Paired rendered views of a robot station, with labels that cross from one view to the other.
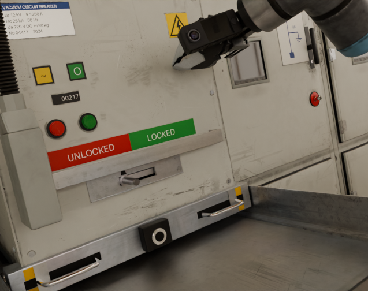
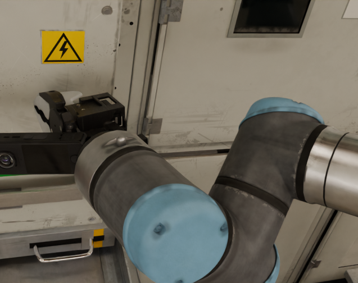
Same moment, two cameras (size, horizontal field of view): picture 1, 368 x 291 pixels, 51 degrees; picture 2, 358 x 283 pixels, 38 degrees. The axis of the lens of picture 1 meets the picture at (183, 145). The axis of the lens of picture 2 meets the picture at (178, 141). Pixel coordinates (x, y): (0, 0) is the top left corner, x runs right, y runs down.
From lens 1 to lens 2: 0.71 m
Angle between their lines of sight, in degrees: 36
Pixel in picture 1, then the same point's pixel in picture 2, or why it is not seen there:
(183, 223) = (7, 249)
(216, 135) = (72, 194)
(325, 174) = not seen: hidden behind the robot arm
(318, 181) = not seen: hidden behind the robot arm
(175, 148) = (2, 201)
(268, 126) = (264, 92)
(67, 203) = not seen: outside the picture
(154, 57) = (7, 86)
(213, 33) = (37, 164)
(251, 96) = (256, 52)
